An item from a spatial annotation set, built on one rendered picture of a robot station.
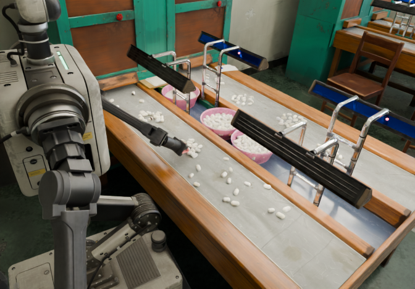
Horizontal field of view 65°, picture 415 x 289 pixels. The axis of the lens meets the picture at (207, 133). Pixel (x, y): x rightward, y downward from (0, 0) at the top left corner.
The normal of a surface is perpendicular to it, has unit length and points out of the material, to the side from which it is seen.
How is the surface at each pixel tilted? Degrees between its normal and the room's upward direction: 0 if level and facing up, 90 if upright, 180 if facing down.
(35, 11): 91
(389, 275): 0
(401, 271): 0
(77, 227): 56
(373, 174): 0
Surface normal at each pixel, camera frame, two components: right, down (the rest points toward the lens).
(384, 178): 0.05, -0.83
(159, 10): 0.63, 0.46
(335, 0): -0.77, 0.33
